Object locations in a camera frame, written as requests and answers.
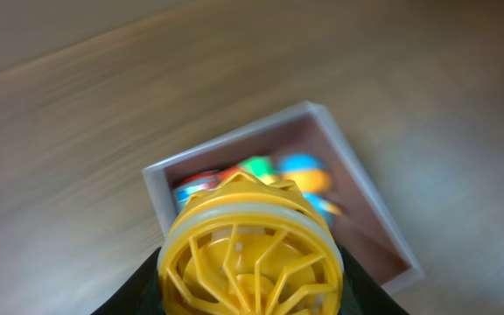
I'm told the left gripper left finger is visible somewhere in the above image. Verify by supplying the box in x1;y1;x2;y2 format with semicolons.
92;248;165;315

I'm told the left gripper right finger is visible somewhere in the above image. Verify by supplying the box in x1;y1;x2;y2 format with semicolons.
338;245;409;315

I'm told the white box pink interior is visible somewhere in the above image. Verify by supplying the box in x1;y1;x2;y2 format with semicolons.
142;101;424;294

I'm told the yellow plastic wheel toy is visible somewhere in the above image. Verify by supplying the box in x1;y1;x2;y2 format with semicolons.
157;171;345;315

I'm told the red toy truck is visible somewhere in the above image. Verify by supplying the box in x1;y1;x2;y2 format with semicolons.
173;171;219;213

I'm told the yellow duck toy blue hat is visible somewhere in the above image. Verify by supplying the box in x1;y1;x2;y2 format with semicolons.
277;153;341;227

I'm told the multicoloured puzzle cube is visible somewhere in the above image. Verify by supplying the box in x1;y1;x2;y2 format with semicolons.
218;156;278;185

